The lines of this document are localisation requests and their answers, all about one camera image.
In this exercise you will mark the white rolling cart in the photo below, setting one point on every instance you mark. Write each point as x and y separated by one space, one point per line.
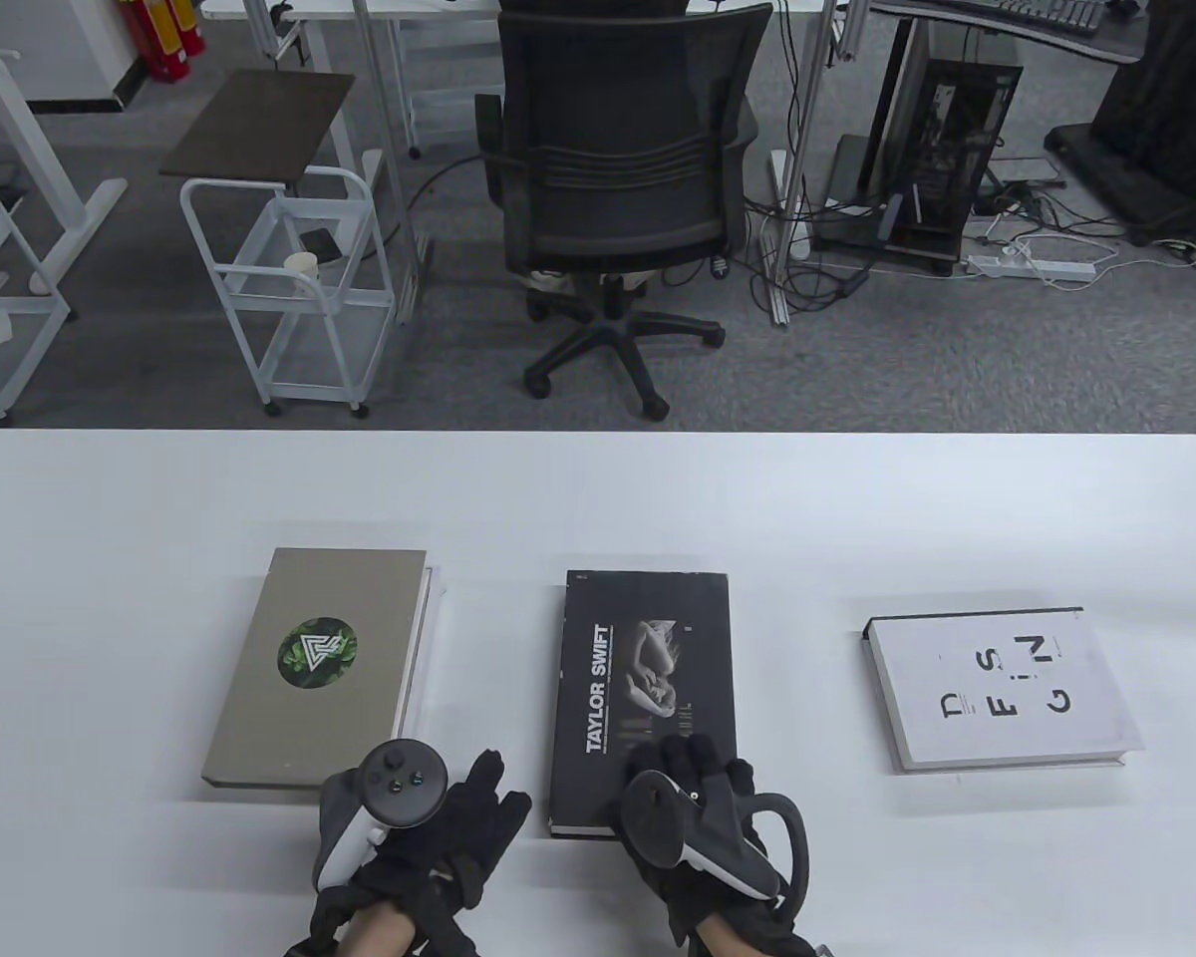
309 354

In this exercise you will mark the grey floor plate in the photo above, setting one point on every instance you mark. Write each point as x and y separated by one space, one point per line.
1027 169

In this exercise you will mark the grey book green circle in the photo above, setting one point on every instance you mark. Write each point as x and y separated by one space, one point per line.
359 598

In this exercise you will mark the dark keyboard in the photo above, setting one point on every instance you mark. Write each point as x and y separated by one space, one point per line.
1051 12

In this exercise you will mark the black photo cover book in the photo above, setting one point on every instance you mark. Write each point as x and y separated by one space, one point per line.
598 618

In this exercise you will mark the dark brown table board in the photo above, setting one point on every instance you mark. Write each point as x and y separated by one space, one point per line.
259 125

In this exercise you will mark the black curved desk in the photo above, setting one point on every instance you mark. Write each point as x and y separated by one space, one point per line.
1121 45

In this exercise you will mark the black equipment stand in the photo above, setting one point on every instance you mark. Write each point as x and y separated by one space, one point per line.
1166 120

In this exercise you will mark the white paper cup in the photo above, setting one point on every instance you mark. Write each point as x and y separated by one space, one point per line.
302 265

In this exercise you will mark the white desk leg frame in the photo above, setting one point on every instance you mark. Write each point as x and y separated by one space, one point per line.
15 120

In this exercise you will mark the white power strip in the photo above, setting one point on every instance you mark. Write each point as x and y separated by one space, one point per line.
1037 267

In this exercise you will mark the person's right forearm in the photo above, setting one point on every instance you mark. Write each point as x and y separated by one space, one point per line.
743 942

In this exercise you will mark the person's right hand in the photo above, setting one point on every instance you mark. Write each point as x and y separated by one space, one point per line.
698 897

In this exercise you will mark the black mesh office chair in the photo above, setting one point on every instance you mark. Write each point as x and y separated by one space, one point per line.
618 150

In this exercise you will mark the black phone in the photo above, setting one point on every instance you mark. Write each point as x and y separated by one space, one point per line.
319 242

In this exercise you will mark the black computer tower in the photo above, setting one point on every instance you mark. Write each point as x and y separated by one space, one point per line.
957 150

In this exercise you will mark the red fire extinguisher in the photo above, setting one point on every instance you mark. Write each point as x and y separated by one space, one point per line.
164 45
189 25

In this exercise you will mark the grey white controller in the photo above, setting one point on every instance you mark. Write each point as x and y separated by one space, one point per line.
404 783
658 817

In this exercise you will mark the aluminium frame post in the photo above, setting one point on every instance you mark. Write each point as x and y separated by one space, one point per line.
806 130
411 289

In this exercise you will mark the white book black letters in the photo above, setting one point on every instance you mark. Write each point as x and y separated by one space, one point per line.
1007 733

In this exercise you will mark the white photo cover book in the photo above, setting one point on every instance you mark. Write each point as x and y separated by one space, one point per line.
435 588

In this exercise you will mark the dark grey laptop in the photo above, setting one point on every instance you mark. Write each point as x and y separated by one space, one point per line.
845 174

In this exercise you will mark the person's left forearm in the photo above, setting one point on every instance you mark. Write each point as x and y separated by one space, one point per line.
379 937

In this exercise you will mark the white drawer unit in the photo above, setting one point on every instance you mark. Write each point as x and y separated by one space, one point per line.
448 80

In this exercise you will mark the person's left hand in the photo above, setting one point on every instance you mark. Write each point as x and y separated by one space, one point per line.
458 847

